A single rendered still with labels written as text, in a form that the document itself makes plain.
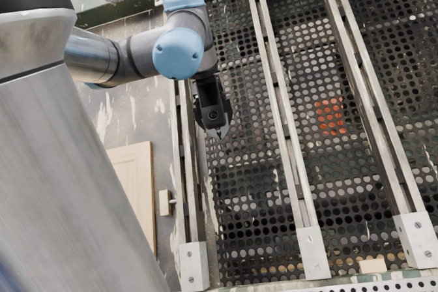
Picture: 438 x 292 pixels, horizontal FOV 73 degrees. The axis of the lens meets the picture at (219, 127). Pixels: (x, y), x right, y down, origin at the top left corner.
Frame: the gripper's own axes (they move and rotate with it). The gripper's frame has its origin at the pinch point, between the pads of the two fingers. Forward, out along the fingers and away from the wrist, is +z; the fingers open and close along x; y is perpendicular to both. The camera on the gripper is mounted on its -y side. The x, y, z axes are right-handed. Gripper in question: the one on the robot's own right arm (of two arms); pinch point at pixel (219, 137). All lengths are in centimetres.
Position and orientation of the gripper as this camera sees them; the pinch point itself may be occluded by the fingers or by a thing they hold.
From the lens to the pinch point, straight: 74.5
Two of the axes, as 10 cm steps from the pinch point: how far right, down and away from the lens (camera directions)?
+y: -1.5, -6.4, 7.5
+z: 2.0, 7.3, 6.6
